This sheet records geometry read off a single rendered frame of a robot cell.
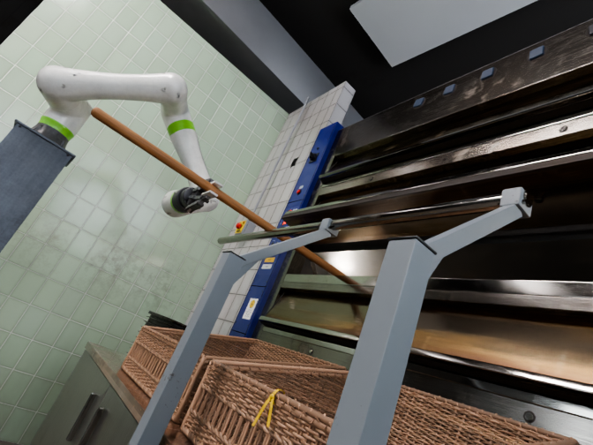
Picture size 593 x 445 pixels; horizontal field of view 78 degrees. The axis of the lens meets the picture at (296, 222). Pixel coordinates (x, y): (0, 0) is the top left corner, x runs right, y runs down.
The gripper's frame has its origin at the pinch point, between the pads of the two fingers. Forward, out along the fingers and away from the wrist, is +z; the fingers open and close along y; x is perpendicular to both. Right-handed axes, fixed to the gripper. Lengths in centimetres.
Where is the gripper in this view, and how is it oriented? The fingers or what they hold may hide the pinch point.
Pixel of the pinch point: (212, 190)
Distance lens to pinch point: 123.5
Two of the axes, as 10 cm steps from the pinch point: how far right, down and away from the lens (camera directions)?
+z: 6.0, -0.9, -8.0
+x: -7.1, -5.1, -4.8
